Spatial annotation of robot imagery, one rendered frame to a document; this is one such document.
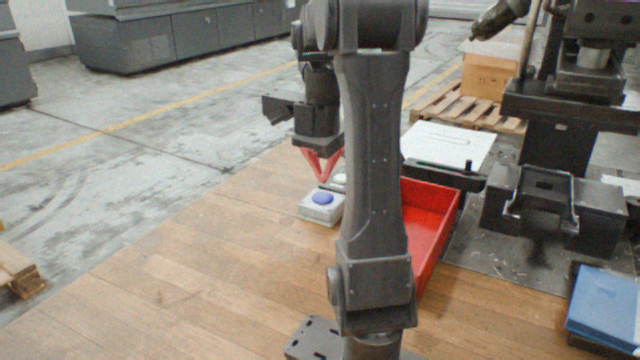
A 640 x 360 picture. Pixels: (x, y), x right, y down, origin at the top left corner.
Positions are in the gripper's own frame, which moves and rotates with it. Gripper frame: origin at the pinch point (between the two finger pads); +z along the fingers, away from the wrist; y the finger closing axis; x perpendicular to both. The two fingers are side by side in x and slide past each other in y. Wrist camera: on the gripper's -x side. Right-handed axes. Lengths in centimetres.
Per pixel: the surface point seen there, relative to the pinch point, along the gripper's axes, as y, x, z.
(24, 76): -156, -400, 78
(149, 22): -308, -392, 51
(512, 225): -7.9, 31.7, 4.5
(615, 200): -12.3, 45.0, -2.0
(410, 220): -3.8, 15.6, 6.3
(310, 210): 4.0, -0.2, 4.5
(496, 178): -11.2, 27.4, -1.8
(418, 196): -8.4, 15.4, 3.9
